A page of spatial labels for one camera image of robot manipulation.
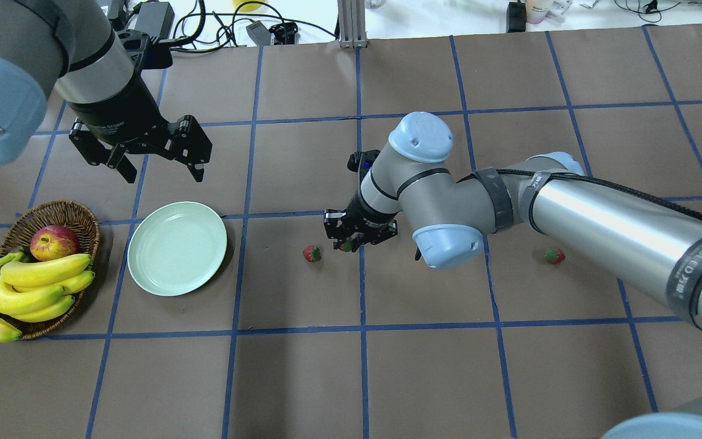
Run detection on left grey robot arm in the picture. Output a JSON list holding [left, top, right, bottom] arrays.
[[0, 1, 212, 184]]

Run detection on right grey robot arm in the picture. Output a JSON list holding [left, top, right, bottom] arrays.
[[324, 112, 702, 331]]

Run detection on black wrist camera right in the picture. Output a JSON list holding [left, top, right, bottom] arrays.
[[346, 149, 381, 177]]

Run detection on red apple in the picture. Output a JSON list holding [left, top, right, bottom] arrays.
[[29, 224, 80, 262]]

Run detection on aluminium profile post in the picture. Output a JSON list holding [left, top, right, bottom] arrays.
[[337, 1, 368, 48]]

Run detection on yellow banana bunch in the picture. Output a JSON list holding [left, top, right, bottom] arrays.
[[0, 252, 95, 343]]

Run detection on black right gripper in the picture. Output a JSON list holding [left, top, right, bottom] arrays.
[[324, 195, 399, 251]]

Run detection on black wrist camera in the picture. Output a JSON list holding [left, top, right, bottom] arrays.
[[346, 149, 381, 177], [116, 29, 173, 73]]

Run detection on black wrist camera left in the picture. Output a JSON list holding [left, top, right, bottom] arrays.
[[116, 29, 173, 73]]

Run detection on black power adapter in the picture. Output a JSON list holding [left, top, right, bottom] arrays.
[[131, 2, 175, 38]]

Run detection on red strawberry moved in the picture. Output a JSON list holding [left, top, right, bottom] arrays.
[[339, 238, 356, 252], [544, 247, 566, 265], [302, 244, 322, 263]]

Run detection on brown wicker basket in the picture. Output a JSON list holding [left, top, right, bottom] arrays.
[[0, 200, 106, 341]]

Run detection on light green plate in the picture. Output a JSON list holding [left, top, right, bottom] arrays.
[[126, 202, 229, 297]]

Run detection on black cables on desk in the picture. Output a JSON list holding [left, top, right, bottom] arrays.
[[168, 0, 336, 54]]

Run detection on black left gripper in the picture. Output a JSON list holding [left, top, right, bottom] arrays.
[[68, 75, 212, 184]]

